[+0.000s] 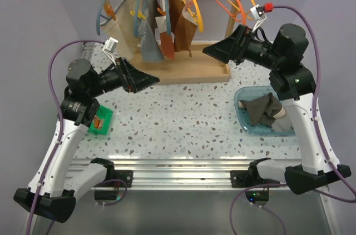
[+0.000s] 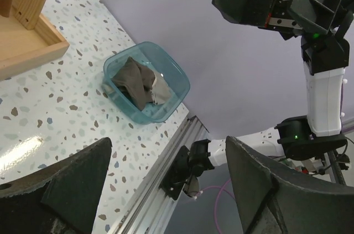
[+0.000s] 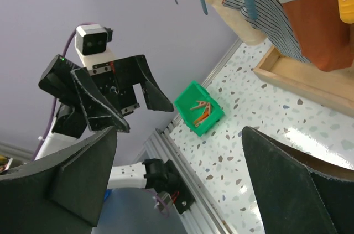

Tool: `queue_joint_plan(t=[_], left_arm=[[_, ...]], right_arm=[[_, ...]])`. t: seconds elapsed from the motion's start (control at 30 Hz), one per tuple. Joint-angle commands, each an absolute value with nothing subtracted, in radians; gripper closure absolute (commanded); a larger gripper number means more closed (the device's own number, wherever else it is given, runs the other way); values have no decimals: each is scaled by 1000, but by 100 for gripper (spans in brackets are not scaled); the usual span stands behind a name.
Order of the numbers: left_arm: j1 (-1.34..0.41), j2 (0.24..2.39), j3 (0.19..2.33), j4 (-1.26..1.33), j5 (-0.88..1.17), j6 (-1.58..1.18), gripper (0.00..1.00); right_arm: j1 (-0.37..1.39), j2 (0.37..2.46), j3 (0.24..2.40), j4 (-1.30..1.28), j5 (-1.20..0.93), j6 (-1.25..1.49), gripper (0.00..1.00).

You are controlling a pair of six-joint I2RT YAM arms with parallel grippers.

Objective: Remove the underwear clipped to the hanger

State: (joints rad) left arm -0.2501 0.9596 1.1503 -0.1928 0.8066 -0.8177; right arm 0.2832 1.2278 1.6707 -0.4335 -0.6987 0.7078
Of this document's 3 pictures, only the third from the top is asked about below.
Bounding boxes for wooden clothespin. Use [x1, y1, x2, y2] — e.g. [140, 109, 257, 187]
[190, 101, 212, 113]

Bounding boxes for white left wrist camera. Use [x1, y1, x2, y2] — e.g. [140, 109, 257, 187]
[75, 24, 114, 70]

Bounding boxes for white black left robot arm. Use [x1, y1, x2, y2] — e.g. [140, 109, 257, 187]
[37, 55, 174, 158]

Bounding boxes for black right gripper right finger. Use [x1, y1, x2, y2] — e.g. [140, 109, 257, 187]
[242, 126, 353, 233]

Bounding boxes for orange clothespin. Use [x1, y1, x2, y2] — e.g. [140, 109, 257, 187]
[193, 112, 210, 127]

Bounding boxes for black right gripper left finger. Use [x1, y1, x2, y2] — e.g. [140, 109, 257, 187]
[1, 127, 117, 233]

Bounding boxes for rust orange underwear on rack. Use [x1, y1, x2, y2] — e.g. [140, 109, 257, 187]
[283, 0, 353, 72]

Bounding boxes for beige underwear on rack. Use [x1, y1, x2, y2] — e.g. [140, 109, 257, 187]
[205, 0, 266, 46]

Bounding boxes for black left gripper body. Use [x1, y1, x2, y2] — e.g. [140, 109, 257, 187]
[38, 55, 140, 122]

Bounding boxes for aluminium rail frame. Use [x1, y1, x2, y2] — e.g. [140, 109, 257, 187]
[144, 39, 243, 233]

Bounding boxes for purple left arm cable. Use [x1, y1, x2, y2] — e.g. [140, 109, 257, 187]
[30, 22, 97, 163]

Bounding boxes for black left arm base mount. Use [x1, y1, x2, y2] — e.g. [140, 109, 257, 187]
[142, 158, 195, 215]

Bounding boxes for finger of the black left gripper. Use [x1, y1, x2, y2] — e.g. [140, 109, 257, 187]
[71, 68, 130, 133]
[136, 55, 174, 112]

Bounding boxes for green plastic bin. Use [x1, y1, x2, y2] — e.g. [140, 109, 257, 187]
[174, 81, 225, 137]

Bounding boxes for wooden hanger rack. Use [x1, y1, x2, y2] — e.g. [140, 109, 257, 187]
[253, 46, 353, 117]

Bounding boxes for striped grey underwear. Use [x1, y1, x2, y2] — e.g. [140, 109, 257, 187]
[222, 0, 309, 63]

